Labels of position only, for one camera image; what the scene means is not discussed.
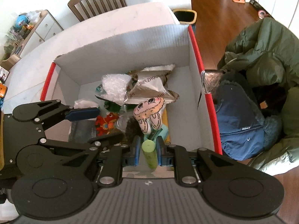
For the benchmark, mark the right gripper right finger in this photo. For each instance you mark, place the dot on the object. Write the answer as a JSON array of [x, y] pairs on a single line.
[[178, 157]]

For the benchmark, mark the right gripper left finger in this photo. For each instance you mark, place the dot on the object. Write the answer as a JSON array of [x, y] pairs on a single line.
[[112, 162]]

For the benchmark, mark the green cylinder tube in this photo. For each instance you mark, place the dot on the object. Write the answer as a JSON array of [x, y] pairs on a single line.
[[150, 154]]

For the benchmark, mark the teal pencil sharpener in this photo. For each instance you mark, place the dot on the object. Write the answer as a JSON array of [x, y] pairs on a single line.
[[153, 135]]

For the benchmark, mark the bunny plush keychain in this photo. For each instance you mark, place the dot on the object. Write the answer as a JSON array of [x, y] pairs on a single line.
[[146, 117]]

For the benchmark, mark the white bubble wrap bag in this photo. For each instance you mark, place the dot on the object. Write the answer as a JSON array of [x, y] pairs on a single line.
[[113, 88]]

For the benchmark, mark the small yellow box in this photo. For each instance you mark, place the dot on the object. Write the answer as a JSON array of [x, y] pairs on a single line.
[[165, 128]]

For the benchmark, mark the brown scrunchie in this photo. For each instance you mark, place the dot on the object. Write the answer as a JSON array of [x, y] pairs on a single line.
[[132, 130]]

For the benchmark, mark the patterned tissue pack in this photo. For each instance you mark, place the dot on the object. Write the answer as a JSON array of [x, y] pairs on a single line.
[[83, 130]]

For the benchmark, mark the red cardboard box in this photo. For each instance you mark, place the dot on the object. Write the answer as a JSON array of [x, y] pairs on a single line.
[[161, 61]]

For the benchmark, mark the orange thermos bottle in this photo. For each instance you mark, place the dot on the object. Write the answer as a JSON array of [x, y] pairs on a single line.
[[3, 90]]

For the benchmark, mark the blue jacket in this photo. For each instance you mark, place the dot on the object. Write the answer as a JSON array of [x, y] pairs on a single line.
[[240, 122]]

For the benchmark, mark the white sideboard cabinet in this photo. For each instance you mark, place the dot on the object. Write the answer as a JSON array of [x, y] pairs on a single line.
[[45, 28]]

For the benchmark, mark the blue globe toy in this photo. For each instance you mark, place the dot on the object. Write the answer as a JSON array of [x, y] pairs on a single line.
[[21, 21]]

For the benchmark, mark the green jacket on chair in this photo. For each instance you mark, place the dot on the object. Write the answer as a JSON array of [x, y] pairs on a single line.
[[266, 52]]

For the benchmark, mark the black trash bin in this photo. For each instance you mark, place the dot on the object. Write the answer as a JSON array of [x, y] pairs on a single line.
[[185, 16]]

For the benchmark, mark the wooden dining chair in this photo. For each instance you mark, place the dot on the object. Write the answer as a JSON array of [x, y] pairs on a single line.
[[85, 9]]

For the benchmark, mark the pink shoes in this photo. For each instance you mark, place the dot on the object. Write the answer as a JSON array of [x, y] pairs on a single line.
[[263, 14]]

